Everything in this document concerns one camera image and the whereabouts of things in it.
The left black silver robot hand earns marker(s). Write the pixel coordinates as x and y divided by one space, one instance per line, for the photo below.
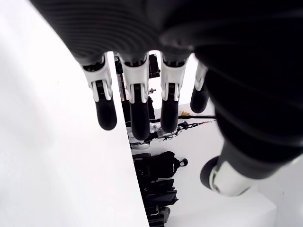
189 23

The black folded bags pile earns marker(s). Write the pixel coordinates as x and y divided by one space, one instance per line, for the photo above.
161 191

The black backpack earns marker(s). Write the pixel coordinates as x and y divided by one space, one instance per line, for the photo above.
161 165

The thin black rod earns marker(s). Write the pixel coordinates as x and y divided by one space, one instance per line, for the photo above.
201 116

